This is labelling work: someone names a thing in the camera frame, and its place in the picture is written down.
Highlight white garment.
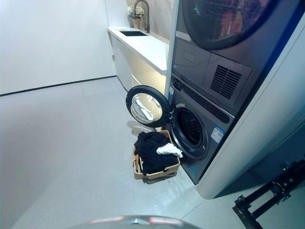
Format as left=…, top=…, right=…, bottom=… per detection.
left=156, top=143, right=183, bottom=158

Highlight grey front-load washing machine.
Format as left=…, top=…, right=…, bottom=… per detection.
left=167, top=71, right=236, bottom=186

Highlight tan laundry basket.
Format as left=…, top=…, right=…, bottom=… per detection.
left=132, top=130, right=181, bottom=180

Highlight round washer door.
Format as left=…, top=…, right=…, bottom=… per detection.
left=125, top=85, right=173, bottom=129

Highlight black garment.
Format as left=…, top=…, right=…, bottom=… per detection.
left=133, top=131, right=180, bottom=175

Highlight white counter cabinet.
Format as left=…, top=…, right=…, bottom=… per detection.
left=106, top=26, right=170, bottom=93

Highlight blue white energy label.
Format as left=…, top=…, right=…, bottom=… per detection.
left=212, top=125, right=225, bottom=142

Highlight grey stacked tumble dryer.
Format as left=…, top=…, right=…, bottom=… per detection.
left=172, top=0, right=300, bottom=108

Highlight black sink basin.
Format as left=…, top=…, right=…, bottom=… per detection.
left=119, top=30, right=149, bottom=38

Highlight black baseboard strip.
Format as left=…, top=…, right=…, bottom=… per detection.
left=0, top=75, right=118, bottom=97

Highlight bronze gooseneck faucet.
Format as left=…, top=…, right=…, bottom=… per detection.
left=133, top=0, right=151, bottom=33

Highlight potted white flowers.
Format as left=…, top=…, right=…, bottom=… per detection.
left=126, top=5, right=145, bottom=29

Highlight silver robot torso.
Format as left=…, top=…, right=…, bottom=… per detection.
left=89, top=214, right=185, bottom=229

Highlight black metal frame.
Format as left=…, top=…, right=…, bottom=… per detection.
left=232, top=161, right=305, bottom=229

